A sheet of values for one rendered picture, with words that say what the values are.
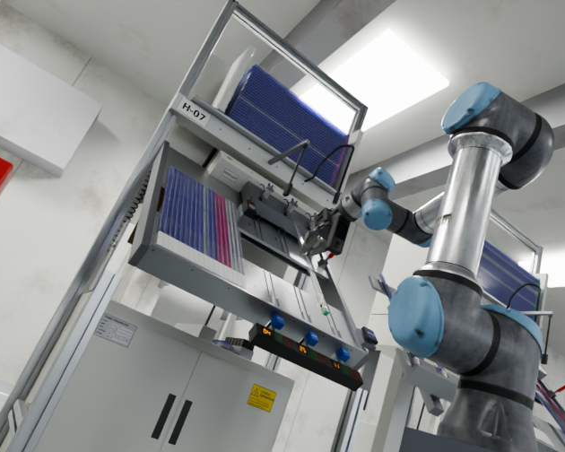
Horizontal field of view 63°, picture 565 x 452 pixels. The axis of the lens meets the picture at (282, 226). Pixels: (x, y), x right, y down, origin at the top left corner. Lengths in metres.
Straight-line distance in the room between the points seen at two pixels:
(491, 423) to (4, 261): 4.27
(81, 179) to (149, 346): 3.58
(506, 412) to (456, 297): 0.19
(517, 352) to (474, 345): 0.08
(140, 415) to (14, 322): 3.32
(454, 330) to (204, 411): 0.89
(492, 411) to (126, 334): 0.93
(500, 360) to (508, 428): 0.10
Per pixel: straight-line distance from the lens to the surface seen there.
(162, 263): 1.08
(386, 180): 1.30
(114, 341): 1.36
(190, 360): 1.43
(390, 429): 1.62
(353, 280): 5.94
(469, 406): 0.83
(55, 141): 4.58
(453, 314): 0.77
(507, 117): 0.97
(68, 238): 4.72
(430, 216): 1.22
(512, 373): 0.85
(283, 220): 1.65
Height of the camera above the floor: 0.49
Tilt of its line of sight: 22 degrees up
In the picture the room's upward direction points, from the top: 21 degrees clockwise
